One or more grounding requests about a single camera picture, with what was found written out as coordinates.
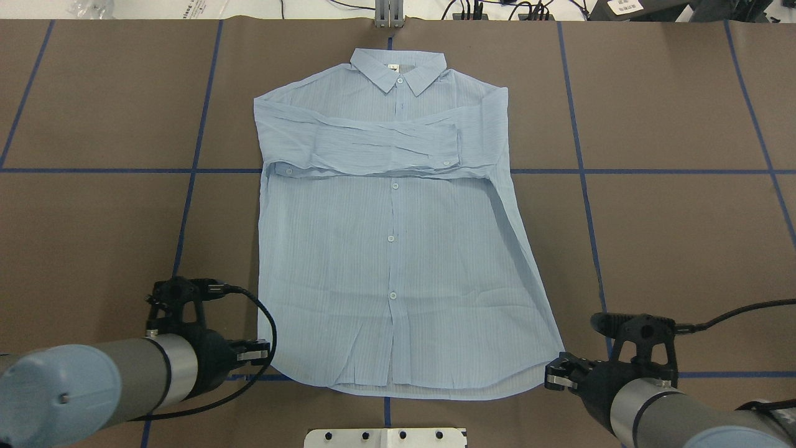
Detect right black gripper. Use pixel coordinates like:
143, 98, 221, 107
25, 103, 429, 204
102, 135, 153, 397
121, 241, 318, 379
545, 312, 679, 430

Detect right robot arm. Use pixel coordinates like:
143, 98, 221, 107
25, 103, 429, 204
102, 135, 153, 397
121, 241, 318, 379
544, 312, 794, 447

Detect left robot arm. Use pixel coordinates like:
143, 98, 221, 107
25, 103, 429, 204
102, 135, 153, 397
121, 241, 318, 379
1, 277, 278, 447

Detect black labelled box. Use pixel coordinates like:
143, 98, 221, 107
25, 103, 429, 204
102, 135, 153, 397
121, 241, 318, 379
587, 1, 689, 22

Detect white camera pole base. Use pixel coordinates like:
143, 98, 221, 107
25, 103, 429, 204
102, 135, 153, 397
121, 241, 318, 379
303, 427, 468, 447

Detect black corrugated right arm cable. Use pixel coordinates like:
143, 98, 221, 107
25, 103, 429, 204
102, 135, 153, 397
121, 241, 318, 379
675, 299, 796, 334

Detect black USB hub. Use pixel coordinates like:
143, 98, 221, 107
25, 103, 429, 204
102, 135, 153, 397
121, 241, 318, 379
441, 1, 555, 22

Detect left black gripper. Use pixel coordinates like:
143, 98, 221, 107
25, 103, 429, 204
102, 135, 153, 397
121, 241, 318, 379
147, 278, 271, 399

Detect clear plastic bag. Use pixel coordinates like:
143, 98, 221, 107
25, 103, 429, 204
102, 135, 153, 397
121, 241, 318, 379
67, 0, 116, 20

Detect light blue button shirt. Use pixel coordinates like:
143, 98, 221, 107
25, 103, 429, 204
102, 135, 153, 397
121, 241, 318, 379
253, 49, 565, 401

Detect aluminium frame post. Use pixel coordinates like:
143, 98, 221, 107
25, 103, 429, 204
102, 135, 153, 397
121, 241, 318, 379
374, 0, 405, 29

